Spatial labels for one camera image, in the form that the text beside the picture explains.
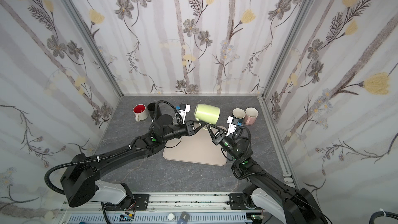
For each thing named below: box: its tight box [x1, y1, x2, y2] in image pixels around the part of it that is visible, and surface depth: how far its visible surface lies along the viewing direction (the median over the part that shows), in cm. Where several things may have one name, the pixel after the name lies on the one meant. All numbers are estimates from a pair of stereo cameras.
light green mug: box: [194, 103, 221, 131], surface depth 70 cm
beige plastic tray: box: [162, 124, 227, 166], surface depth 69 cm
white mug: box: [132, 103, 149, 122], surface depth 105 cm
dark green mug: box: [232, 107, 247, 123], surface depth 100 cm
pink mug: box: [244, 106, 259, 126], surface depth 100 cm
